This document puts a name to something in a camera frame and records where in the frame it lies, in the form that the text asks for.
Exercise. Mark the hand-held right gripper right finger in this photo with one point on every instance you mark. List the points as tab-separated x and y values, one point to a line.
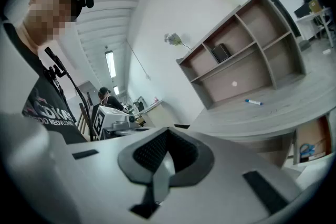
191	154

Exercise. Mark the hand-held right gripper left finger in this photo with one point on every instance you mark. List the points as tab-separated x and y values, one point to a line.
141	154

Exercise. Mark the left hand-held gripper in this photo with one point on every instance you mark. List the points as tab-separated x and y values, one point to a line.
105	123

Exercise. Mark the blue and white marker pen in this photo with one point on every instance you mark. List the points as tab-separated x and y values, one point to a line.
253	102

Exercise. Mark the wooden chair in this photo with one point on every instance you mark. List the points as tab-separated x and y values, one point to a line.
84	115

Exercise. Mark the cream cabinet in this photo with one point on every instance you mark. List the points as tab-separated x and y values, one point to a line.
160	115

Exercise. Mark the long ceiling lamp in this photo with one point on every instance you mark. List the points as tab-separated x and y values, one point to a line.
110	64

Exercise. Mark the person's black printed t-shirt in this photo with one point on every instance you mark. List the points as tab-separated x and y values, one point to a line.
39	102

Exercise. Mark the grey wooden shelf unit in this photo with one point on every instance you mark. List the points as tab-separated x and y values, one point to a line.
236	78

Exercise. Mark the small black box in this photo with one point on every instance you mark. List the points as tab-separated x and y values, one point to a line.
221	53

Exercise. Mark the purple flowers in vase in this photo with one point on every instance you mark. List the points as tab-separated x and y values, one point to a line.
172	39

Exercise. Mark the blue white packet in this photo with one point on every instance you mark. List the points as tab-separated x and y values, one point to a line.
307	150

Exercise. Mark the person's head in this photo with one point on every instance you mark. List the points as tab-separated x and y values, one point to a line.
50	15

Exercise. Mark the white background table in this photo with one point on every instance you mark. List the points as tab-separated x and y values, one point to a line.
312	18

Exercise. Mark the black monitor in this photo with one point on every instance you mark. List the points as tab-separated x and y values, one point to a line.
302	9

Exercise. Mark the yellow box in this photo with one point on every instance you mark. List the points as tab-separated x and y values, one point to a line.
315	5

